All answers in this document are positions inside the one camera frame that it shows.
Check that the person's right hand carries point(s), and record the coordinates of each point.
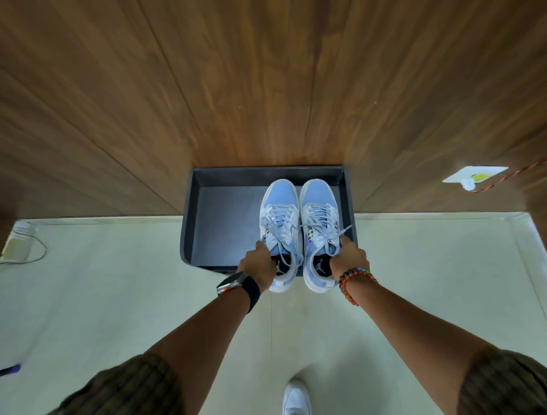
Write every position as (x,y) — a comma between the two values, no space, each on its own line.
(350,258)

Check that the person's left hand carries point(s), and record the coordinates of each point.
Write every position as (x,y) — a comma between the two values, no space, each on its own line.
(256,266)

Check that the person's left fingers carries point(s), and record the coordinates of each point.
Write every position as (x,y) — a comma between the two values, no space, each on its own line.
(261,247)

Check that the person's right fingers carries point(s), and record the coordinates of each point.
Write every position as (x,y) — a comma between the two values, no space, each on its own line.
(347,242)

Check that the light blue sneaker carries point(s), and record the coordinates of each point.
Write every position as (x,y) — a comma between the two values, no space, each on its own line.
(280,218)
(318,213)

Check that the person's left forearm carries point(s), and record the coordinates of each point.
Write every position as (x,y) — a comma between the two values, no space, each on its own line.
(205,342)

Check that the person's right forearm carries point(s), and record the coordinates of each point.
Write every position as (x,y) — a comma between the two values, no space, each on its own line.
(410,333)

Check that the black band wristwatch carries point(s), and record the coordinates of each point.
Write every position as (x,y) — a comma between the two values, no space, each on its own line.
(241,285)

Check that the black shoe box tray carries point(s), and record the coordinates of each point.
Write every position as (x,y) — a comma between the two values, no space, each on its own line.
(226,218)

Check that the white plug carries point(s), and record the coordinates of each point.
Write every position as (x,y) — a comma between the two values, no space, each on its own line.
(468,184)

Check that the white worn shoe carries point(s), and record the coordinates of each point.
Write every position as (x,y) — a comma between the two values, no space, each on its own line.
(296,399)

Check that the brown striped shirt sleeve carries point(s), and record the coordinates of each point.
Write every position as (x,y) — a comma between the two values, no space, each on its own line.
(504,384)
(128,389)

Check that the white box device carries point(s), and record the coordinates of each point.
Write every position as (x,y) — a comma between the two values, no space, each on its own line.
(16,247)

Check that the purple object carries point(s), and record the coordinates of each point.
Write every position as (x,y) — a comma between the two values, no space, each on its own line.
(9,370)

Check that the white wall socket plate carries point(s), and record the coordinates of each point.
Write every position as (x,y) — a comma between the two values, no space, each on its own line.
(478,172)

